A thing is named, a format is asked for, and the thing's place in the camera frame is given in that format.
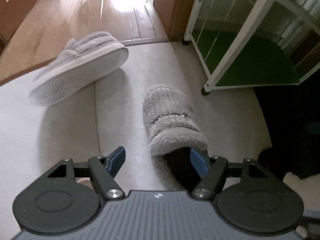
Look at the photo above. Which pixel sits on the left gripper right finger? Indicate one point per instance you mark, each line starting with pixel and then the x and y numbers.
pixel 212 171

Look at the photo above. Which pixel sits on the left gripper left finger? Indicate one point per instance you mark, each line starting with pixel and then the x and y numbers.
pixel 103 170

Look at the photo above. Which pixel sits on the grey fluffy slipper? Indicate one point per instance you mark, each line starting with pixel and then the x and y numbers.
pixel 172 130
pixel 81 63

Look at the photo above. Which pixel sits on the white green shoe rack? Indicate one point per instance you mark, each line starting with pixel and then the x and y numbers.
pixel 252 43

